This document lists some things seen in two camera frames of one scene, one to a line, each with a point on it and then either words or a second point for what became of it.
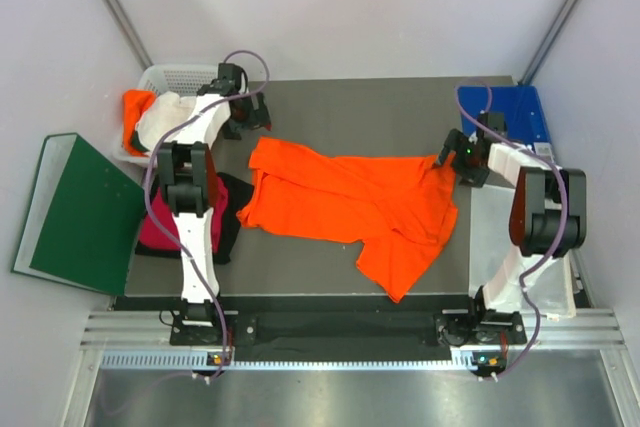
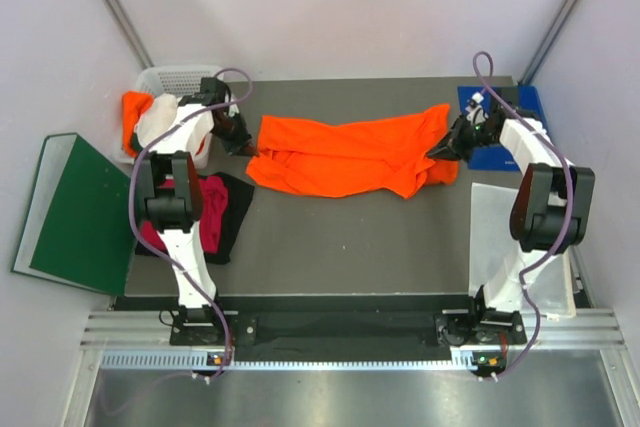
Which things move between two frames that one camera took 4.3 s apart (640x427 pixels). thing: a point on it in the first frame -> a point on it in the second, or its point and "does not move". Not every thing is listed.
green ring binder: x=80 y=218 does not move
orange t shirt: x=401 y=211 -> x=386 y=154
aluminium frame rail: x=601 y=329 does not move
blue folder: x=526 y=119 does not move
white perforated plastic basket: x=185 y=80 does not move
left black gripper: x=256 y=118 -> x=241 y=145
